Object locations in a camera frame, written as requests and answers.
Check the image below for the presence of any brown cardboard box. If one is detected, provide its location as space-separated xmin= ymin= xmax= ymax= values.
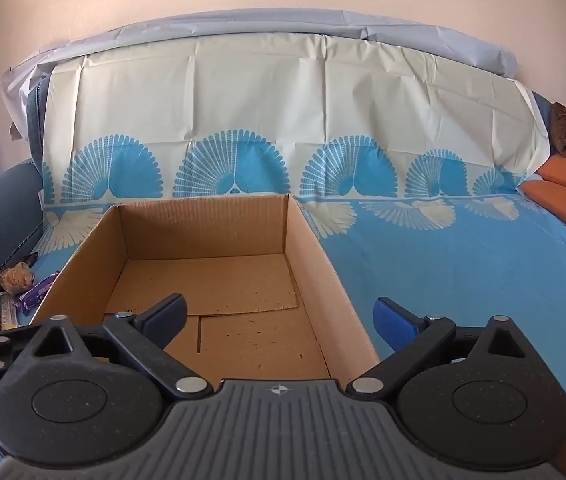
xmin=28 ymin=192 xmax=381 ymax=391

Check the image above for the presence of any pale grey plastic sheet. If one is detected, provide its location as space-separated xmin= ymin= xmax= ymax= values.
xmin=0 ymin=7 xmax=520 ymax=133

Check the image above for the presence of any purple snack packet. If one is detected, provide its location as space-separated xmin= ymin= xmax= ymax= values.
xmin=17 ymin=271 xmax=60 ymax=313

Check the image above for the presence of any blue fan-print cloth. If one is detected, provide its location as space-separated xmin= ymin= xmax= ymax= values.
xmin=0 ymin=30 xmax=566 ymax=480

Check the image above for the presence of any clear round cracker packet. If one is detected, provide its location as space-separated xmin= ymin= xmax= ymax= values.
xmin=0 ymin=252 xmax=40 ymax=297

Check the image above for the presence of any white stick snack packet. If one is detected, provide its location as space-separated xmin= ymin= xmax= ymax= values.
xmin=0 ymin=292 xmax=19 ymax=331

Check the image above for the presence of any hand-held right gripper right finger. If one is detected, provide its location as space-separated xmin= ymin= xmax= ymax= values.
xmin=345 ymin=297 xmax=528 ymax=403

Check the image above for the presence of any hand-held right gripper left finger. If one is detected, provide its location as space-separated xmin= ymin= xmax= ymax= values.
xmin=13 ymin=294 xmax=214 ymax=402

